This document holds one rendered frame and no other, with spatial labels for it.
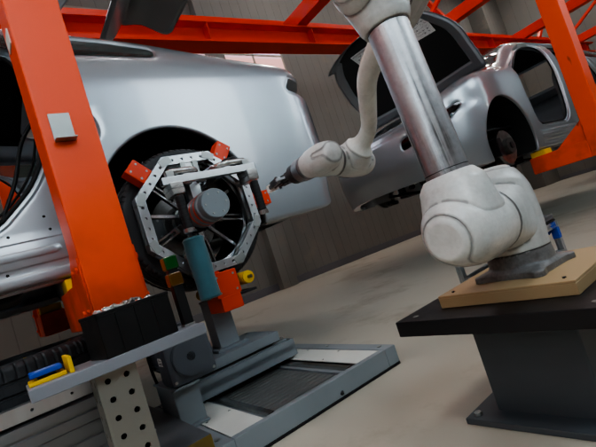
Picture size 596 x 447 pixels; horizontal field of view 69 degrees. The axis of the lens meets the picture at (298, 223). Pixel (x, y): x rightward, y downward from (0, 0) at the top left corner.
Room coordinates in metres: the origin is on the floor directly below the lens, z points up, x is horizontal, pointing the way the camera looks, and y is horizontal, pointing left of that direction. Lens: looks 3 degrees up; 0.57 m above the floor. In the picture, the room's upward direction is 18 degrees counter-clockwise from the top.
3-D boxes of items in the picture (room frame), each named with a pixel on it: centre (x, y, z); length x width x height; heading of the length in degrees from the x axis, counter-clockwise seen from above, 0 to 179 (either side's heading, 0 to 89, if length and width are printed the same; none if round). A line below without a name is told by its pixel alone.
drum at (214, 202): (1.87, 0.36, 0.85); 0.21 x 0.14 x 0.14; 36
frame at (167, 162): (1.93, 0.40, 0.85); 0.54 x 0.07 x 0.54; 126
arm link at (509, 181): (1.11, -0.50, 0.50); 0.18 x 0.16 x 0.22; 132
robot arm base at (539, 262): (1.13, -0.53, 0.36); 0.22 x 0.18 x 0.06; 123
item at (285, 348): (2.07, 0.50, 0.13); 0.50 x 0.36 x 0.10; 126
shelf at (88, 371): (1.16, 0.56, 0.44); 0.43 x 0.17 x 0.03; 126
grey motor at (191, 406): (1.72, 0.63, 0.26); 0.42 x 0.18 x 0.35; 36
